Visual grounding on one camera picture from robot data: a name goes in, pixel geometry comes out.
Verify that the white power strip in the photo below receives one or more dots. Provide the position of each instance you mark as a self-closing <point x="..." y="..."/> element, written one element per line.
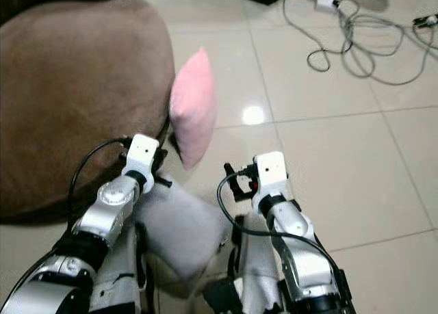
<point x="326" y="2"/>

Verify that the pink pillow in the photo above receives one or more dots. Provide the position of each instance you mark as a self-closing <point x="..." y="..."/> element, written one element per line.
<point x="193" y="102"/>

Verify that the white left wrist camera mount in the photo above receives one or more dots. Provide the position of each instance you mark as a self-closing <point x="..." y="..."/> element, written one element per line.
<point x="142" y="153"/>

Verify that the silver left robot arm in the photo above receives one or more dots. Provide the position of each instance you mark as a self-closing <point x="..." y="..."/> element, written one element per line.
<point x="109" y="204"/>

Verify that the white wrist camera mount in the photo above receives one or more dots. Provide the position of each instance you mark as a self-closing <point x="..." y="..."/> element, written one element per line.
<point x="272" y="169"/>
<point x="142" y="153"/>

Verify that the brown velvet armchair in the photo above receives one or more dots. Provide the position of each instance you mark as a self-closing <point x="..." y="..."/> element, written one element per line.
<point x="82" y="102"/>

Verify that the grey robot left leg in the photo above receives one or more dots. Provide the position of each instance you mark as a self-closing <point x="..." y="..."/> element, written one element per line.
<point x="120" y="280"/>

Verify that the grey pillow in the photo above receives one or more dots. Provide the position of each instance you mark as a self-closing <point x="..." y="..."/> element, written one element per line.
<point x="185" y="232"/>

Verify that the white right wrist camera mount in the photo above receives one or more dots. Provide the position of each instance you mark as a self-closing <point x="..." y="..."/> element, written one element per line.
<point x="272" y="169"/>

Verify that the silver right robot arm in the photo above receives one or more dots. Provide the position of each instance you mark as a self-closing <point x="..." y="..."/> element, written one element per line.
<point x="298" y="225"/>

